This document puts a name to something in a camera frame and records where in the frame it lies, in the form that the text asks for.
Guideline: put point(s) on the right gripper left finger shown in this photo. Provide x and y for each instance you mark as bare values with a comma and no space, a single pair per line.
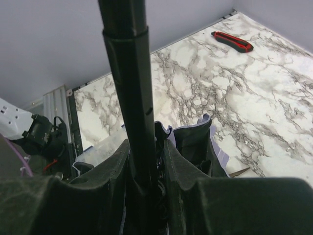
61,203

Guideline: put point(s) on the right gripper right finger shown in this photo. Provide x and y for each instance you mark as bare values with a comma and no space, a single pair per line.
244,205

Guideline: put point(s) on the lilac umbrella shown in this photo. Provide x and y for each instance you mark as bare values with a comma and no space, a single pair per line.
159,179

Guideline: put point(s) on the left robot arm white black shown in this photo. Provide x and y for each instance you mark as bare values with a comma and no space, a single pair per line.
34,133

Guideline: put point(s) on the yellow black needle-nose pliers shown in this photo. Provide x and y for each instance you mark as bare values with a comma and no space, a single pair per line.
238,173

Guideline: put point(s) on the clear plastic screw box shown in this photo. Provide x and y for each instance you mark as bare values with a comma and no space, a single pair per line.
104,149

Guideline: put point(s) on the red black utility knife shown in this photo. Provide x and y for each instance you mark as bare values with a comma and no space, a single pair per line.
238,44

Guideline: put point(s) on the aluminium rail frame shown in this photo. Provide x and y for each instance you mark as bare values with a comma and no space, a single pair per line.
56,104

